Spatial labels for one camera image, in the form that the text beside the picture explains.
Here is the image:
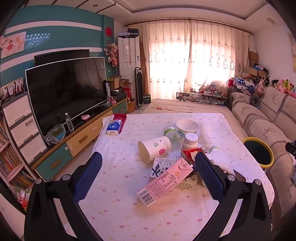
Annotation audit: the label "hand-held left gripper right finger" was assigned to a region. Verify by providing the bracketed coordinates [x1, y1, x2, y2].
[190, 152, 272, 241]

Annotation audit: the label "pile of plush toys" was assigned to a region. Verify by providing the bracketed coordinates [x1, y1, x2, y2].
[232, 64, 296, 98]

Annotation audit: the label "white plastic drawer unit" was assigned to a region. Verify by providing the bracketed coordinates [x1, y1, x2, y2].
[1, 91, 49, 166]

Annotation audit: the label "beige sofa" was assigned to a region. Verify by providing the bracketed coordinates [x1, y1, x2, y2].
[228, 86, 296, 232]

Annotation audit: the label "hanging flower decoration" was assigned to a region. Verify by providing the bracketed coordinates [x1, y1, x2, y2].
[104, 39, 119, 68]

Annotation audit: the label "pink milk carton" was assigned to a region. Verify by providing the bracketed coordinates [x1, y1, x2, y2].
[136, 158, 194, 207]

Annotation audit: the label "open cardboard boxes on cabinet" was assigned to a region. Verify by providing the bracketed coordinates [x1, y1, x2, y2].
[108, 76, 134, 103]

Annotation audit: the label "clear plastic cup green band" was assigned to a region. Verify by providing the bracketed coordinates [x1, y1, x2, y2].
[163, 127, 183, 149]

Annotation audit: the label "red flat box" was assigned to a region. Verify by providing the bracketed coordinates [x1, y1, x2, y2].
[113, 113, 127, 134]

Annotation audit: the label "large curved television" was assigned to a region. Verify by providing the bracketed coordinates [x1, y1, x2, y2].
[25, 57, 108, 138]

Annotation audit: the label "shelf of books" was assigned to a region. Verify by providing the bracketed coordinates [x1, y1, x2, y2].
[0, 120, 36, 209]

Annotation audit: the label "blue tissue pack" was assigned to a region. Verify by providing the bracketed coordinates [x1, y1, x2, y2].
[106, 119, 123, 135]

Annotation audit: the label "paper cup with apple print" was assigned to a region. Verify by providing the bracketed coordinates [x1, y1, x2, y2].
[138, 136, 172, 163]

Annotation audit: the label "wall poster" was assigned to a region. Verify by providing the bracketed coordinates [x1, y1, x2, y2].
[0, 31, 27, 59]

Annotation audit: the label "black bin with yellow rim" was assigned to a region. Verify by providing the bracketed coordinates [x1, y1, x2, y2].
[243, 137, 275, 169]

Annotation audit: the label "stack of cardboard boxes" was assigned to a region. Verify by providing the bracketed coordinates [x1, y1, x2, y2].
[248, 47, 266, 78]

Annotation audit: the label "white plastic bottle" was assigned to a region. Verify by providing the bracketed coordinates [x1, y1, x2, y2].
[181, 133, 199, 151]

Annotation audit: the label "clear water bottle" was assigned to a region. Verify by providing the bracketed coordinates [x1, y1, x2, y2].
[65, 113, 74, 132]

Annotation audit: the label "smaller black television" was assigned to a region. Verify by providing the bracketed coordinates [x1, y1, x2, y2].
[34, 49, 90, 67]

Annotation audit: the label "teal and yellow tv cabinet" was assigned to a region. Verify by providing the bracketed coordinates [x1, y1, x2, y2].
[31, 97, 129, 181]

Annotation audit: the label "black tower fan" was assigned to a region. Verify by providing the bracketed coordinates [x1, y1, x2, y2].
[134, 67, 147, 110]

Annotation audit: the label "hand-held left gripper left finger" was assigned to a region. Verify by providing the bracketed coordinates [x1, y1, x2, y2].
[24, 152, 109, 241]

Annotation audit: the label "sheer embroidered curtain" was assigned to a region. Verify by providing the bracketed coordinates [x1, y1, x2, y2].
[138, 19, 250, 105]

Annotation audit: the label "framed wall picture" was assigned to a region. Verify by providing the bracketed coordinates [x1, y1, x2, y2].
[288, 32, 296, 56]

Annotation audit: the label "pink photo frame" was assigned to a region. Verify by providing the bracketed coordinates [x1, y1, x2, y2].
[1, 77, 25, 98]

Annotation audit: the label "white yogurt tub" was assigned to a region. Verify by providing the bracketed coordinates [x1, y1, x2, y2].
[176, 119, 199, 139]

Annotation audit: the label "white carton dark flower print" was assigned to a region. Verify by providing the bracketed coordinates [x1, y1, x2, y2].
[150, 157, 197, 191]

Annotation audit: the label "glass coffee table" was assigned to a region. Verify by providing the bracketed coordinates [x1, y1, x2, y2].
[176, 89, 228, 105]

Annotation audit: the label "white standing air conditioner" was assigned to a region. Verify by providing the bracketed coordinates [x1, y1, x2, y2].
[117, 35, 141, 110]

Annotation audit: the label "woven basket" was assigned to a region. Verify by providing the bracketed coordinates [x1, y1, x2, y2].
[127, 98, 136, 114]

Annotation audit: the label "red snack wrapper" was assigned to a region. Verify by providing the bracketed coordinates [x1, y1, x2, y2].
[180, 148, 208, 165]

